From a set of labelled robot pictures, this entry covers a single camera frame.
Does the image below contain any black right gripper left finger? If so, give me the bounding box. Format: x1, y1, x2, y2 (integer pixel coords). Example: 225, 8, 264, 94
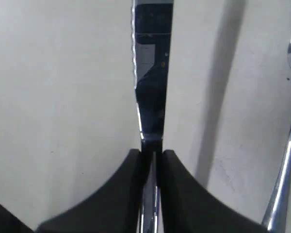
37, 149, 142, 233

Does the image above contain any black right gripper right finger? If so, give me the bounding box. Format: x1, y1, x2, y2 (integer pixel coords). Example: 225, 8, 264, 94
158, 150, 267, 233

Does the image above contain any silver metal fork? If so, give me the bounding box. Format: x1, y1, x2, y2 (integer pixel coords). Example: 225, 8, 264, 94
262, 38, 291, 233

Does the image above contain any silver table knife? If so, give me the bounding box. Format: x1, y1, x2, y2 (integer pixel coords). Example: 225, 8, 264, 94
131, 0, 174, 233

